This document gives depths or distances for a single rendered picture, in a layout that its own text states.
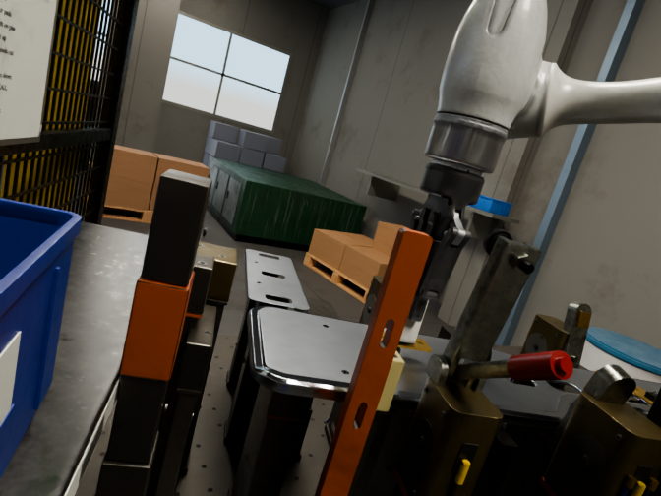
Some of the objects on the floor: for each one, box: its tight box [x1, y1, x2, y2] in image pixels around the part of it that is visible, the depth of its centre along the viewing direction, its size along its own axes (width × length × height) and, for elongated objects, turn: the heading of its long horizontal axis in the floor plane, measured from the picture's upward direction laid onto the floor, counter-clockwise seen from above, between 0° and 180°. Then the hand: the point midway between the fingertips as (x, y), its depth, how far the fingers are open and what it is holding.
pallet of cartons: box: [303, 221, 409, 304], centre depth 458 cm, size 119×91×68 cm
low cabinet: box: [207, 157, 367, 252], centre depth 593 cm, size 174×159×69 cm
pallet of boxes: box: [202, 120, 287, 173], centre depth 732 cm, size 115×77×114 cm
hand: (408, 314), depth 61 cm, fingers closed, pressing on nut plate
